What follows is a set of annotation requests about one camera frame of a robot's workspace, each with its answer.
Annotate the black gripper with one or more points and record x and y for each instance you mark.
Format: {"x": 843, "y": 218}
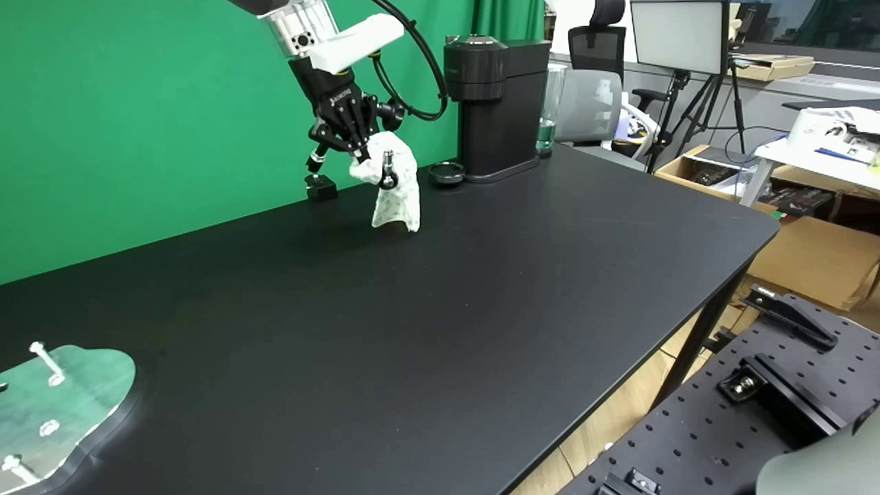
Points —
{"x": 337, "y": 90}

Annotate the white cloth with green print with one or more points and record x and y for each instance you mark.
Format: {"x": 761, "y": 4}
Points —
{"x": 399, "y": 202}

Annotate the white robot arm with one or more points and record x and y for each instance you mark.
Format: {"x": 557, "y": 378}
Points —
{"x": 320, "y": 30}

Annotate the black coffee machine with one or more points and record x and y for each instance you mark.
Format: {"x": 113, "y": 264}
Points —
{"x": 496, "y": 100}

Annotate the green drink can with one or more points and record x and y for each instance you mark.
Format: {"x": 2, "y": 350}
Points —
{"x": 546, "y": 138}

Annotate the green curtain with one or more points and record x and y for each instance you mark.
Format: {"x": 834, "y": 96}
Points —
{"x": 511, "y": 16}

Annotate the green backdrop screen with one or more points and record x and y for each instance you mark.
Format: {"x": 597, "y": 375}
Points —
{"x": 139, "y": 119}

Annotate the grey office chair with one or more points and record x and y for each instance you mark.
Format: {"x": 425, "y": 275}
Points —
{"x": 588, "y": 104}

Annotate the black chair with headrest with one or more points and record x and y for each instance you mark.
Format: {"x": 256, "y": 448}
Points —
{"x": 597, "y": 42}

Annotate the white light panel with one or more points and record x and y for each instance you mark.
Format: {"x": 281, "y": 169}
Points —
{"x": 678, "y": 34}

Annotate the open wooden crate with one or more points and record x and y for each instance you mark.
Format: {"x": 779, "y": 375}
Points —
{"x": 702, "y": 169}

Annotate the black tripod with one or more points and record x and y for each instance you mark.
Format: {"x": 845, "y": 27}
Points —
{"x": 702, "y": 111}

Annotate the long white screw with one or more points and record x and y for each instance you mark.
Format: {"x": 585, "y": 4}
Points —
{"x": 18, "y": 467}
{"x": 46, "y": 360}

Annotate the black table leg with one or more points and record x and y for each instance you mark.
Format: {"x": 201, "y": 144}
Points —
{"x": 698, "y": 339}

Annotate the short white screw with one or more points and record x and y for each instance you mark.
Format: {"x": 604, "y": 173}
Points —
{"x": 47, "y": 426}

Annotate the flat cardboard box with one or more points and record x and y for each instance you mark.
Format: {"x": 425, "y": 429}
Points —
{"x": 771, "y": 66}

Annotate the black perforated breadboard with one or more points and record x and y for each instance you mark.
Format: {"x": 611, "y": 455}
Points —
{"x": 698, "y": 441}

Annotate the white side table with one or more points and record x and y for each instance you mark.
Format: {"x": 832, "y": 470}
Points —
{"x": 826, "y": 160}

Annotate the large cardboard box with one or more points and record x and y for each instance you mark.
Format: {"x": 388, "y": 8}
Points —
{"x": 815, "y": 261}

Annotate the stack of papers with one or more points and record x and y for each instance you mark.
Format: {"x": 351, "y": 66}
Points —
{"x": 841, "y": 125}

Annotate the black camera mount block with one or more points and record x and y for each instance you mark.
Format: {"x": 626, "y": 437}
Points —
{"x": 747, "y": 386}

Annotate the black clamp bracket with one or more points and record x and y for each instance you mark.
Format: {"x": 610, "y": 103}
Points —
{"x": 794, "y": 316}

